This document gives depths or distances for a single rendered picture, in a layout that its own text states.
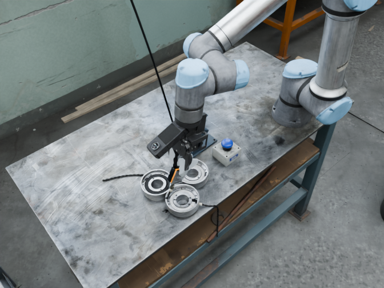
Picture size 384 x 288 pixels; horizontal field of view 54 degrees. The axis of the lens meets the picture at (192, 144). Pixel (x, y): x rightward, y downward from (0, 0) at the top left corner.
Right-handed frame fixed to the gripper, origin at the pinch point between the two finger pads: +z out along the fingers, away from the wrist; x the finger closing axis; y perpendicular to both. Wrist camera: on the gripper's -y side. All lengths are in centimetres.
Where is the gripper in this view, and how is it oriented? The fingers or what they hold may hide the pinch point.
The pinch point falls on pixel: (176, 171)
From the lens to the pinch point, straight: 111.1
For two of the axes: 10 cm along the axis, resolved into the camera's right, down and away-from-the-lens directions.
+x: -6.3, -5.6, 5.4
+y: 7.7, -3.7, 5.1
